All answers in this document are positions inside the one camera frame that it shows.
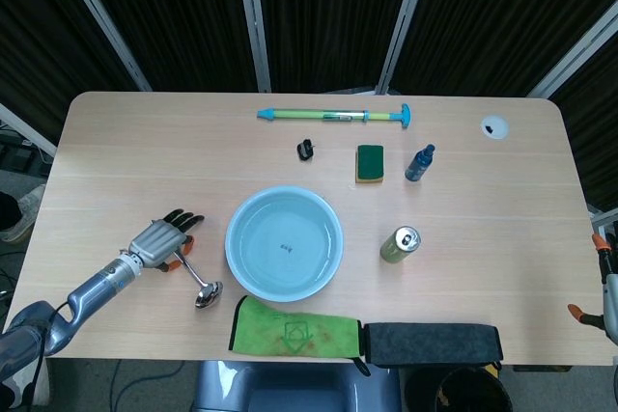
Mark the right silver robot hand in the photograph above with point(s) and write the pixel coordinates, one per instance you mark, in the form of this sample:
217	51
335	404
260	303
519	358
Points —
612	296

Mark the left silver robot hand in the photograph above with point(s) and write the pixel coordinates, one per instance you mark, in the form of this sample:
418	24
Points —
157	243

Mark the metal ladle black handle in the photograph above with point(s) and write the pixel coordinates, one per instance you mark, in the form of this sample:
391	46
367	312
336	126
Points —
207	293

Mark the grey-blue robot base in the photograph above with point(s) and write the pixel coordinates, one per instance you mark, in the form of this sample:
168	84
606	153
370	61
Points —
299	388

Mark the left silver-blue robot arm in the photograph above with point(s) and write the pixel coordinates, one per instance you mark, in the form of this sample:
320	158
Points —
92	289

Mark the light blue bowl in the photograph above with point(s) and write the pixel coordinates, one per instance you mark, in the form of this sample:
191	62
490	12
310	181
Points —
261	253

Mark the green blue syringe pump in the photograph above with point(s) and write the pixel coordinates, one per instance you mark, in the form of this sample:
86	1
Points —
299	115

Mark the beige shoe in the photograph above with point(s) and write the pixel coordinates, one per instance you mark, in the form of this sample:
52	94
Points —
26	209

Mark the green microfiber cloth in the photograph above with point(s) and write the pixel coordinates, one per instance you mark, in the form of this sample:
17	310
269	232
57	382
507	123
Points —
289	330

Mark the dark ribbed partition panel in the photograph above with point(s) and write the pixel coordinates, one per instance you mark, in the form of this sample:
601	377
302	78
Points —
492	11
333	11
169	11
596	132
43	35

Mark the small black clip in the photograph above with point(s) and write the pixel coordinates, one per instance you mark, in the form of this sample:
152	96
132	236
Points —
305	150

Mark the dark grey felt cloth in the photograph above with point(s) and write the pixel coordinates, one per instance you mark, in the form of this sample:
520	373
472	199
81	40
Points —
429	342

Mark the green energy drink can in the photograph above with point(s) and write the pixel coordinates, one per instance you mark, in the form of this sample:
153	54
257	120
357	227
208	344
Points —
396	250

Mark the green and yellow sponge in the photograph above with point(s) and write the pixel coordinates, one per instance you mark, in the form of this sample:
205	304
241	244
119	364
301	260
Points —
370	161

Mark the blue spray bottle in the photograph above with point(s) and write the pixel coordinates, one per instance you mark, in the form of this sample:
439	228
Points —
418	165

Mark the grey partition frame post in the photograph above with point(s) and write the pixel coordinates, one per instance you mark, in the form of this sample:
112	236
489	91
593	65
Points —
26	129
103	21
253	21
574	60
401	21

